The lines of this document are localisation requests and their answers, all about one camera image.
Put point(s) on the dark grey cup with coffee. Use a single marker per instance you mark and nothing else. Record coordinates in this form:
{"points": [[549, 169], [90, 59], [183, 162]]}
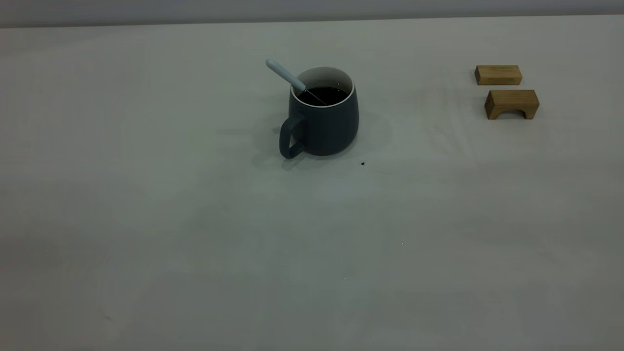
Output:
{"points": [[326, 126]]}

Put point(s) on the arched wooden block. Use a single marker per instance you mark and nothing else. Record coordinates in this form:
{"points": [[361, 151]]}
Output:
{"points": [[507, 100]]}

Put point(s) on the flat wooden block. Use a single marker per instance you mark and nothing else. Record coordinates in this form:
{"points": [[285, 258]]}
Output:
{"points": [[497, 74]]}

